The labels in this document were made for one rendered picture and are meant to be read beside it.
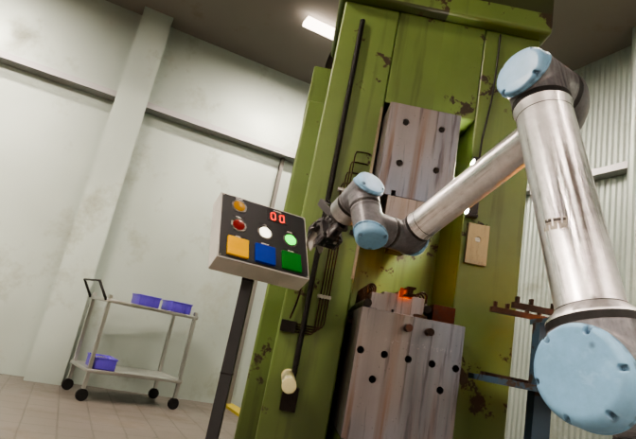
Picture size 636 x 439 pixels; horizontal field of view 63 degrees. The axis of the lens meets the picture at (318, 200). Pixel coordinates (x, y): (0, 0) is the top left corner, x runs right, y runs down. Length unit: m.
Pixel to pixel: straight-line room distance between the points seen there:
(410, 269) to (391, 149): 0.66
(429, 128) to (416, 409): 1.08
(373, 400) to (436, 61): 1.49
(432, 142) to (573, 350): 1.43
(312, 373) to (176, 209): 3.76
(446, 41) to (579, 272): 1.79
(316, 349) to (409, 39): 1.44
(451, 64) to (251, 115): 3.85
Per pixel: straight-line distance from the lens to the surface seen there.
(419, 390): 1.96
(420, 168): 2.13
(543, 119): 1.10
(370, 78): 2.41
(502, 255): 2.30
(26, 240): 5.50
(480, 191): 1.38
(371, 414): 1.94
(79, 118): 5.73
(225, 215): 1.81
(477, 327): 2.23
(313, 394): 2.11
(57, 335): 5.27
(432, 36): 2.58
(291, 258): 1.82
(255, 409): 2.56
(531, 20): 2.72
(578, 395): 0.89
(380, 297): 1.99
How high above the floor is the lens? 0.75
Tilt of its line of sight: 15 degrees up
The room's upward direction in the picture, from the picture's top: 11 degrees clockwise
